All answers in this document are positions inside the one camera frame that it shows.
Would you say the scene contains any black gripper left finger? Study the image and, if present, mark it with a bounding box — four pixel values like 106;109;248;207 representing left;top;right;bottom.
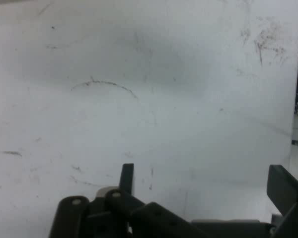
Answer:
48;163;207;238

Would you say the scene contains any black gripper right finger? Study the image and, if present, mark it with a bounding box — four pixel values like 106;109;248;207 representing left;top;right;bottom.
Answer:
266;164;298;238

